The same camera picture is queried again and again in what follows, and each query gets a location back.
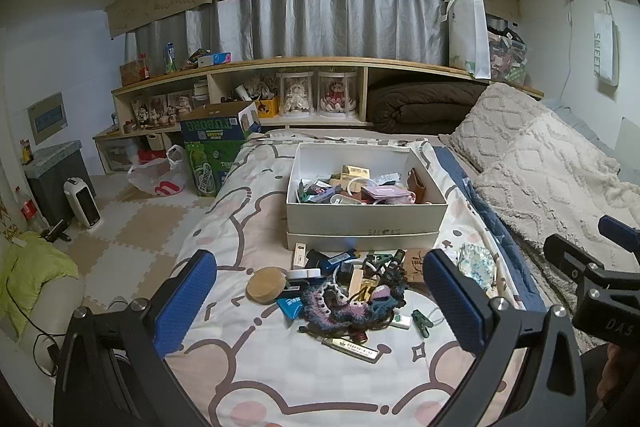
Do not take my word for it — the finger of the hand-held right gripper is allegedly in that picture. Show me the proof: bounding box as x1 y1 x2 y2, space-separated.
597 214 640 258
543 233 605 285

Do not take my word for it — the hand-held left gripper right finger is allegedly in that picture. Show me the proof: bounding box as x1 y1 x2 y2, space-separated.
424 249 586 427

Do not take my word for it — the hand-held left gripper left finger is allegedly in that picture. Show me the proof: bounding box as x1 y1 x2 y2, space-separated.
52 249 218 427

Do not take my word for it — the teal brown crocheted piece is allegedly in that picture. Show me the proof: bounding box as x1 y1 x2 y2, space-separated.
350 252 410 332

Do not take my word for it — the round wooden disc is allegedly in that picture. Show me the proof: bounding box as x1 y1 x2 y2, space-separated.
246 268 290 305

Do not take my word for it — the white shoe box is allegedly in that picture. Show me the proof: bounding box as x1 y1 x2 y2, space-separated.
286 142 448 237

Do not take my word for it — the purple crocheted piece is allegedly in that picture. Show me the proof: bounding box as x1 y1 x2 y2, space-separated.
299 282 362 334

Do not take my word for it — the floral fabric pouch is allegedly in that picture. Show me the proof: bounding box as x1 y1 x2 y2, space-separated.
457 243 497 293

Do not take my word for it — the brown carved wooden coaster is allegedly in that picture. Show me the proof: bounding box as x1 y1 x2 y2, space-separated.
402 249 431 284

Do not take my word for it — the beige tufted blanket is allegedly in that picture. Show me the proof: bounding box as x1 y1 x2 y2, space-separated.
472 112 640 260
439 82 621 180

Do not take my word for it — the foam floor mat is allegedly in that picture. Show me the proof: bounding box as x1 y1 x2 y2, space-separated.
65 172 217 309

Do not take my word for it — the light wooden block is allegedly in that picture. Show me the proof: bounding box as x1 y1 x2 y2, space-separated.
348 268 369 296

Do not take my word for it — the printed bed sheet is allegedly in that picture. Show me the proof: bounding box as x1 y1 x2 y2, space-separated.
165 129 526 427

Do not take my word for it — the blue quilt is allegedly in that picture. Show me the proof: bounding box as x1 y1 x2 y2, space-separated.
432 144 546 314

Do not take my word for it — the blue flat packet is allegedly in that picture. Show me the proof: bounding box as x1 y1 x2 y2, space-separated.
277 298 313 322

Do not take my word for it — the white shoe box lid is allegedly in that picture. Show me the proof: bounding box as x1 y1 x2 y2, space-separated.
286 229 441 254

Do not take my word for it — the silver flat bar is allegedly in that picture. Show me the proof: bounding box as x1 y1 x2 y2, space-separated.
322 338 382 364

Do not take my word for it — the brown leather wallet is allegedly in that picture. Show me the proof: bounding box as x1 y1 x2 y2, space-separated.
407 168 429 204

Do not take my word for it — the white plastic bag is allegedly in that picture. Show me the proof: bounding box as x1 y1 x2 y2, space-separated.
127 144 189 198

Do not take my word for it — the purple pouch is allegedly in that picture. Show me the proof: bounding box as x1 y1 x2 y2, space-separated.
361 185 414 203

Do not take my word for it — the white heater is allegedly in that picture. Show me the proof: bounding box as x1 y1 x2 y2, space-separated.
63 177 101 229

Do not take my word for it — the green beer carton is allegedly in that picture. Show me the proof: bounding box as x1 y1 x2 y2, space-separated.
180 102 262 198

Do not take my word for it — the yellow-green cloth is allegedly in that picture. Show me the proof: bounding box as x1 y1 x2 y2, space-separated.
0 232 80 339

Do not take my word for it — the clear storage drawer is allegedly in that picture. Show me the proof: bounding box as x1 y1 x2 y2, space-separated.
102 137 147 174

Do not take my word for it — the red label bottle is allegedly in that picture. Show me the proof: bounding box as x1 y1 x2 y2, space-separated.
15 187 48 234

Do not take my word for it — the white paper bag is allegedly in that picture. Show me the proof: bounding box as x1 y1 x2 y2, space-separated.
593 0 621 86

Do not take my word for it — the brown folded blanket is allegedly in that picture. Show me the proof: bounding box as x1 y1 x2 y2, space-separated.
366 79 493 136

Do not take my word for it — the clear bag of packets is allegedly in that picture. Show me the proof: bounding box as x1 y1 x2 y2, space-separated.
486 14 529 86

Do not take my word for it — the yellow storage box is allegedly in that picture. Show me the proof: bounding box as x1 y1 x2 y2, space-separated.
256 96 281 120

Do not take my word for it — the clear case with white doll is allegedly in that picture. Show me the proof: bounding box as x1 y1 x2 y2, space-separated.
277 69 316 116

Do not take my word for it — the clear case with red doll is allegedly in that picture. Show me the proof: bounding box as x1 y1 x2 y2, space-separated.
316 69 360 117

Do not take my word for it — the white tote bag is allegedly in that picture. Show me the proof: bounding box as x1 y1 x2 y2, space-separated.
442 0 492 80

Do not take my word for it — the blue snack packet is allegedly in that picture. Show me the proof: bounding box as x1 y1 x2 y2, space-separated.
197 52 232 68

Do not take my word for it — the wooden shelf unit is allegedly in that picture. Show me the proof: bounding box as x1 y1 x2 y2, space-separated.
92 56 545 175

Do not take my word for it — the grey curtain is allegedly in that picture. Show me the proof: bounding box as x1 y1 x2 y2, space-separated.
124 0 451 66

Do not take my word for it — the wall panel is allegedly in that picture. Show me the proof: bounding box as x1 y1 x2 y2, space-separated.
27 92 69 146

